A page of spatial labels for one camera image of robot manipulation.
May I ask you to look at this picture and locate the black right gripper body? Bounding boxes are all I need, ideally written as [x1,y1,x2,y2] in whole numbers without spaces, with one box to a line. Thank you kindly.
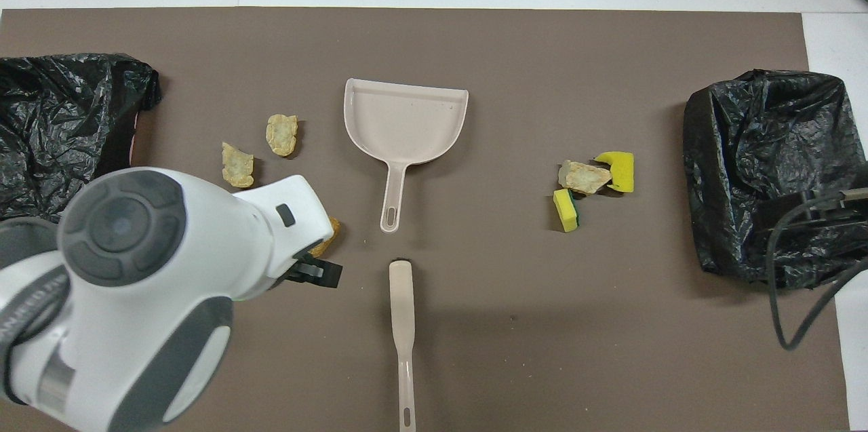
[759,186,868,233]

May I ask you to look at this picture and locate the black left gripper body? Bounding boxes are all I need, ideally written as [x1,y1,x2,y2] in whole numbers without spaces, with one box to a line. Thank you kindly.
[275,257,344,289]

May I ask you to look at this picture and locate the brown bread-like lump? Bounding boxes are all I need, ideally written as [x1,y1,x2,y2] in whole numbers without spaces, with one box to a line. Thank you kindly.
[309,216,342,260]

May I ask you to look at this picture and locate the beige hand brush black bristles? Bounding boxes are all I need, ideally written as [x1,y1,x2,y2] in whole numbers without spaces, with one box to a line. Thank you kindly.
[388,258,416,432]

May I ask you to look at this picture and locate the pale bread chunk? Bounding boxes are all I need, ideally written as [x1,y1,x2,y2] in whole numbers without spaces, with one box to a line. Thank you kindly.
[221,142,256,189]

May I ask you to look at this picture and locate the crusty bread chunk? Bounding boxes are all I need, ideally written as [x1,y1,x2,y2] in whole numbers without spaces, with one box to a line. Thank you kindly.
[265,113,300,158]

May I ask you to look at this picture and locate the beige plastic dustpan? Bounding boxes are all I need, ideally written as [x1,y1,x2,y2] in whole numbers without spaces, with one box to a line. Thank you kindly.
[342,77,470,234]

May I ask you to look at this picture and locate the bin lined with black bag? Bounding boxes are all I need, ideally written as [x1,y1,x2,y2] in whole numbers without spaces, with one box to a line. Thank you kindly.
[0,52,163,222]
[682,68,868,290]

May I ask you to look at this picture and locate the notched yellow sponge piece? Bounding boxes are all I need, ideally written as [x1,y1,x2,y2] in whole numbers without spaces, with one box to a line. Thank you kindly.
[594,151,635,193]

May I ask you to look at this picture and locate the whitish angular foam chunk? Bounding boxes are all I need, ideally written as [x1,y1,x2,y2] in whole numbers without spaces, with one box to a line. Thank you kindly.
[557,159,613,195]

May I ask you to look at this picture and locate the brown table mat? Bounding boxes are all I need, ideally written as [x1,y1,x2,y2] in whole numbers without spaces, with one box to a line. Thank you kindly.
[0,7,850,432]

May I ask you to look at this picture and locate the yellow sponge with green pad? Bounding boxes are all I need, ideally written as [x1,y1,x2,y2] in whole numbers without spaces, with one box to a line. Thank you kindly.
[552,188,581,234]

